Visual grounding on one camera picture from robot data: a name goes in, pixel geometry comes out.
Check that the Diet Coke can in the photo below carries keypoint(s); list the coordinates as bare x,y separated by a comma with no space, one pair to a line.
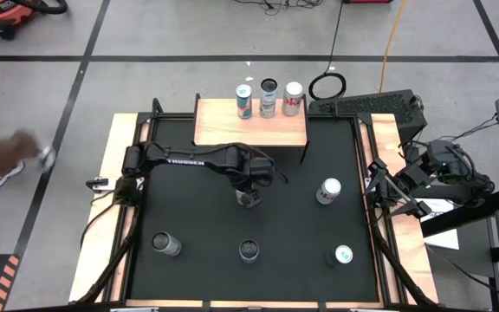
292,104
327,193

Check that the black floor equipment box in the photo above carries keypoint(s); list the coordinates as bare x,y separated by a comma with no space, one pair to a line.
366,1

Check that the blue silver Red Bull can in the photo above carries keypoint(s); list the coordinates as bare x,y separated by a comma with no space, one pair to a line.
342,255
244,106

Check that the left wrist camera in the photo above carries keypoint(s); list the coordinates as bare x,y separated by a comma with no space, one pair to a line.
261,164

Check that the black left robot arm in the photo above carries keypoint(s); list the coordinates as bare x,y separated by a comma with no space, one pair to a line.
184,161

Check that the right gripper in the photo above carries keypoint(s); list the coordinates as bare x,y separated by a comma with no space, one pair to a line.
414,177

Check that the Celsius Arctic Vibe can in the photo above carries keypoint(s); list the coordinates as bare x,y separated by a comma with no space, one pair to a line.
249,251

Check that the white Celsius can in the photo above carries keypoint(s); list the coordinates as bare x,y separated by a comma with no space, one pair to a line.
268,106
167,245

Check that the black silver clamp bracket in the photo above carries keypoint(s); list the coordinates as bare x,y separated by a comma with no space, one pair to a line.
100,184

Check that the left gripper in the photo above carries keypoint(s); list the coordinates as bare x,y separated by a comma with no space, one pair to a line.
254,180

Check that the black perforated computer case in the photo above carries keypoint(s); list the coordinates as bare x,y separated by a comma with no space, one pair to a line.
362,106

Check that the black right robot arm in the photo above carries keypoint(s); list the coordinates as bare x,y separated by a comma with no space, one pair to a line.
457,190

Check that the white paper sheet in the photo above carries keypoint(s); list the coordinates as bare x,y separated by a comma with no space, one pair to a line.
442,238

